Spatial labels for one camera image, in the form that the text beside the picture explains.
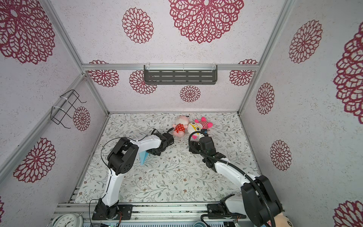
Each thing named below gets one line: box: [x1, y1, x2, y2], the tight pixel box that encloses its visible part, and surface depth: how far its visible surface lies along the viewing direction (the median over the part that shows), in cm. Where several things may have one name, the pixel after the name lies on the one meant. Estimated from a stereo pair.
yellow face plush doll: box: [187, 116, 214, 142], surface depth 105 cm
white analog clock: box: [51, 213, 84, 227], surface depth 70 cm
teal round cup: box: [193, 221, 208, 227], surface depth 67 cm
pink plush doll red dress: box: [172, 115, 190, 138], surface depth 105 cm
